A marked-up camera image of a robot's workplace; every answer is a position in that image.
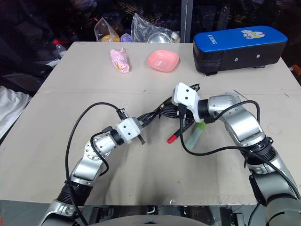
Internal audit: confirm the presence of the pink plastic bowl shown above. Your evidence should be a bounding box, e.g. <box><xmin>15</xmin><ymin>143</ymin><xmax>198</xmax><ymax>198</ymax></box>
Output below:
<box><xmin>146</xmin><ymin>49</ymin><xmax>181</xmax><ymax>73</ymax></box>

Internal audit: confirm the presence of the clear bottle red cap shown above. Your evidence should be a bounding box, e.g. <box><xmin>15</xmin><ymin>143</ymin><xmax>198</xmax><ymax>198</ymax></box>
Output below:
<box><xmin>52</xmin><ymin>39</ymin><xmax>68</xmax><ymax>60</ymax></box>

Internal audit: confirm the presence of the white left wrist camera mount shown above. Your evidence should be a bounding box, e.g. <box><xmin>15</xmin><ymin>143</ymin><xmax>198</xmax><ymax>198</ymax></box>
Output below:
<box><xmin>117</xmin><ymin>118</ymin><xmax>140</xmax><ymax>144</ymax></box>

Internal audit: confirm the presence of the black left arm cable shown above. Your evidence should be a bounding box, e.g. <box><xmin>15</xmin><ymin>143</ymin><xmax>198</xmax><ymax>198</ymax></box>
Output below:
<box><xmin>64</xmin><ymin>102</ymin><xmax>129</xmax><ymax>226</ymax></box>

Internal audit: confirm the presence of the red capped marker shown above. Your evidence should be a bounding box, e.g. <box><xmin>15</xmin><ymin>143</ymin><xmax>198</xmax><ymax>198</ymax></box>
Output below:
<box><xmin>167</xmin><ymin>122</ymin><xmax>191</xmax><ymax>144</ymax></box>

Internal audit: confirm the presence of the metal upright pole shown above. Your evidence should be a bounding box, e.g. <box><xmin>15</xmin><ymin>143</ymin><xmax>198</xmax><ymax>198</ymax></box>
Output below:
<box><xmin>181</xmin><ymin>0</ymin><xmax>195</xmax><ymax>44</ymax></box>

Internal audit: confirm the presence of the clear bag with orange item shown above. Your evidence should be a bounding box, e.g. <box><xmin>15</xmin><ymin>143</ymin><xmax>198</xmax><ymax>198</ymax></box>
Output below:
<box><xmin>94</xmin><ymin>16</ymin><xmax>123</xmax><ymax>43</ymax></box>

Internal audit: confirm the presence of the blue topped black box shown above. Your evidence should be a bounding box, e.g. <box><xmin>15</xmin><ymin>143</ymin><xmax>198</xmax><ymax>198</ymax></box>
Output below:
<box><xmin>193</xmin><ymin>25</ymin><xmax>289</xmax><ymax>77</ymax></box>

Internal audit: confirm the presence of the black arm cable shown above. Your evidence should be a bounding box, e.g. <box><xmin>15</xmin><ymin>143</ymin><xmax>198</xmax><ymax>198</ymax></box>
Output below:
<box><xmin>64</xmin><ymin>102</ymin><xmax>129</xmax><ymax>226</ymax></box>
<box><xmin>178</xmin><ymin>100</ymin><xmax>301</xmax><ymax>201</ymax></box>

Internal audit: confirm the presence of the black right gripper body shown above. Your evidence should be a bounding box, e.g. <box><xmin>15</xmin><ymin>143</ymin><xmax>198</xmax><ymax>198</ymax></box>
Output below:
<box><xmin>176</xmin><ymin>103</ymin><xmax>196</xmax><ymax>125</ymax></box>

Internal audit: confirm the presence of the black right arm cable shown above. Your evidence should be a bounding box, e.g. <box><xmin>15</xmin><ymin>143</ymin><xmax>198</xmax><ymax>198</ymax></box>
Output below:
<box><xmin>178</xmin><ymin>100</ymin><xmax>301</xmax><ymax>201</ymax></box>

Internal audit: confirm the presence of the pink crumpled toy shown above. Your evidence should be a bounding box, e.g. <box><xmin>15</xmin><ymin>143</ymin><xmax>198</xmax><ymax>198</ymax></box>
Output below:
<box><xmin>110</xmin><ymin>48</ymin><xmax>132</xmax><ymax>74</ymax></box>

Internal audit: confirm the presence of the green highlighter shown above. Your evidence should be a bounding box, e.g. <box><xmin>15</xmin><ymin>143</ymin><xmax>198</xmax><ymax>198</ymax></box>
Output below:
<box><xmin>185</xmin><ymin>122</ymin><xmax>207</xmax><ymax>150</ymax></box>

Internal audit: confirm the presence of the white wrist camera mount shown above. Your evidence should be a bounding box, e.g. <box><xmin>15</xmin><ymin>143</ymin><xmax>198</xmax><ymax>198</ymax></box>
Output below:
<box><xmin>117</xmin><ymin>118</ymin><xmax>140</xmax><ymax>144</ymax></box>
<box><xmin>172</xmin><ymin>82</ymin><xmax>201</xmax><ymax>123</ymax></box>

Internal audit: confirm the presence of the steel bowl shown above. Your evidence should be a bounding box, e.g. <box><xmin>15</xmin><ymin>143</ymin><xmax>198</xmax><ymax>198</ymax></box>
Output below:
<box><xmin>147</xmin><ymin>32</ymin><xmax>173</xmax><ymax>44</ymax></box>

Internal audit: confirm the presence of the clear crumpled plastic bag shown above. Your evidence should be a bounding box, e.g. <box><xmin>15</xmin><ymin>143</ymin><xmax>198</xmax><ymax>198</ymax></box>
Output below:
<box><xmin>130</xmin><ymin>13</ymin><xmax>181</xmax><ymax>44</ymax></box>

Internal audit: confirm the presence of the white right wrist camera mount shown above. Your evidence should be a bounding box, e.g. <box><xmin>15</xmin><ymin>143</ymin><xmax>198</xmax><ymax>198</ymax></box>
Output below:
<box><xmin>172</xmin><ymin>82</ymin><xmax>201</xmax><ymax>123</ymax></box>

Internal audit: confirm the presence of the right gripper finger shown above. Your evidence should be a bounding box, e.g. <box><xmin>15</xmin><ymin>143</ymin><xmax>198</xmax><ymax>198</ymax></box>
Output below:
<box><xmin>160</xmin><ymin>98</ymin><xmax>179</xmax><ymax>111</ymax></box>
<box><xmin>159</xmin><ymin>109</ymin><xmax>181</xmax><ymax>120</ymax></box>

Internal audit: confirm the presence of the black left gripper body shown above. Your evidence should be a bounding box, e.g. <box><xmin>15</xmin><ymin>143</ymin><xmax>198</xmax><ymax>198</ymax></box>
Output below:
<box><xmin>132</xmin><ymin>116</ymin><xmax>147</xmax><ymax>145</ymax></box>

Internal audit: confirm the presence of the white cloth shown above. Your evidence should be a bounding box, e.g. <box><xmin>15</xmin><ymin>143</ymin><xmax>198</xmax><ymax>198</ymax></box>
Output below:
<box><xmin>0</xmin><ymin>85</ymin><xmax>32</xmax><ymax>142</ymax></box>

